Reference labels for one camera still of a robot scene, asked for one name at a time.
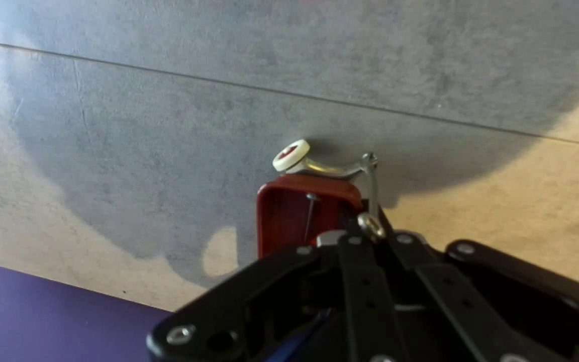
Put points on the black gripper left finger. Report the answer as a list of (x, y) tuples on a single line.
[(289, 295)]

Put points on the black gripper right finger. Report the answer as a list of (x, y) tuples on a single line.
[(490, 302)]

